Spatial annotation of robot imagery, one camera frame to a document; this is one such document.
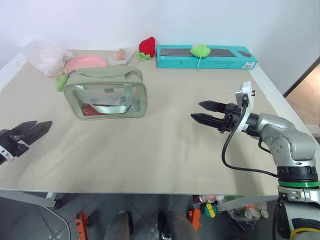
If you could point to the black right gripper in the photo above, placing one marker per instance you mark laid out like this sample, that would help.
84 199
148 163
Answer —
231 116

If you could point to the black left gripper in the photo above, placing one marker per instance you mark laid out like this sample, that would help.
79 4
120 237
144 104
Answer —
12 143

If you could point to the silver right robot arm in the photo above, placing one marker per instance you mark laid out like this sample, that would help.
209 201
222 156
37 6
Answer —
282 135

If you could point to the small green plush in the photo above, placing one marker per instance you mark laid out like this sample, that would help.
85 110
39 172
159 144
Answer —
60 82

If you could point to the dark red plastic piece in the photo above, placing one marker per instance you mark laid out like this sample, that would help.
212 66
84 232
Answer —
87 110

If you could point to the green transparent toiletry bag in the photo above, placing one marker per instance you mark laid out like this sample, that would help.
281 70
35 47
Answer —
107 82

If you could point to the teal keyboard box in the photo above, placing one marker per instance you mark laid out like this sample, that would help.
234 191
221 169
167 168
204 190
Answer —
225 61

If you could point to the white crumpled plastic bag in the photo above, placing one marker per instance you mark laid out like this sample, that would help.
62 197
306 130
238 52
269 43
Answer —
45 57

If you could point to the black caster wheel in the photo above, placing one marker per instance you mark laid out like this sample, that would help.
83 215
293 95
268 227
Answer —
58 203

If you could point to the pink plastic plate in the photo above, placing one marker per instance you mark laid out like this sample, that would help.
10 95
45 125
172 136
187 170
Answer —
86 62

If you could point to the grey round floor plate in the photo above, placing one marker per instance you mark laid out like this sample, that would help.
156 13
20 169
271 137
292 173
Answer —
30 222

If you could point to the red plush strawberry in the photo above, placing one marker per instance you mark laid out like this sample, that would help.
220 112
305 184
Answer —
147 46

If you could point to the brown wooden door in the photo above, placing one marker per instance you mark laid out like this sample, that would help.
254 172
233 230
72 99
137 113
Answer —
303 85

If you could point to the green yellow toy block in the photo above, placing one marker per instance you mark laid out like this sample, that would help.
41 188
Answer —
209 210

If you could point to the clear bag of small items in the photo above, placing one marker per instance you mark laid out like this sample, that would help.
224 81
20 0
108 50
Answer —
250 211

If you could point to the orange clamp stand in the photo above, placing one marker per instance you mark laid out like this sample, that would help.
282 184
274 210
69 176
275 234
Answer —
195 218
81 223

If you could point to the small clear bag with toy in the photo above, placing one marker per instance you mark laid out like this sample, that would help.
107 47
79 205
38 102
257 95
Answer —
121 55

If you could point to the dark rounded shape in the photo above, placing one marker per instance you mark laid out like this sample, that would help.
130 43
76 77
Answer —
177 225

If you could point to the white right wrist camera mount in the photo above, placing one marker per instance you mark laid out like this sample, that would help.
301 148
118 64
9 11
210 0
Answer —
247 100

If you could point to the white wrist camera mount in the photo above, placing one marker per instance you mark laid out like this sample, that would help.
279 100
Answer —
247 100
4 155

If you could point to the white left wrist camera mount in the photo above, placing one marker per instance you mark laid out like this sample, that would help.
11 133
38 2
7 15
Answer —
4 155

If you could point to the white table frame bar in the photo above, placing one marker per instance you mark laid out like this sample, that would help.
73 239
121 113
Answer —
27 197
245 201

